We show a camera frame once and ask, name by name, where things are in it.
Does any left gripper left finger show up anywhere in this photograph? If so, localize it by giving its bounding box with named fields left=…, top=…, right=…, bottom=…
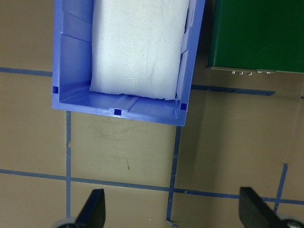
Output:
left=75, top=189, right=105, bottom=228

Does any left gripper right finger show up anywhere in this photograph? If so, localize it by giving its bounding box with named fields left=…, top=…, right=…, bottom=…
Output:
left=238, top=187, right=288, bottom=228

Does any left blue bin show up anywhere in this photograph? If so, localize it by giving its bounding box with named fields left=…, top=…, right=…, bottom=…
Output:
left=52, top=0, right=205, bottom=126

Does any left white foam pad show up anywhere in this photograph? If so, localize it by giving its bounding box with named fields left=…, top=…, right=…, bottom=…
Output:
left=90, top=0, right=189, bottom=100

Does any green conveyor belt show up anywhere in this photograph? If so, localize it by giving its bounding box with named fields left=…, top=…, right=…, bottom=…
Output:
left=208, top=0, right=304, bottom=73

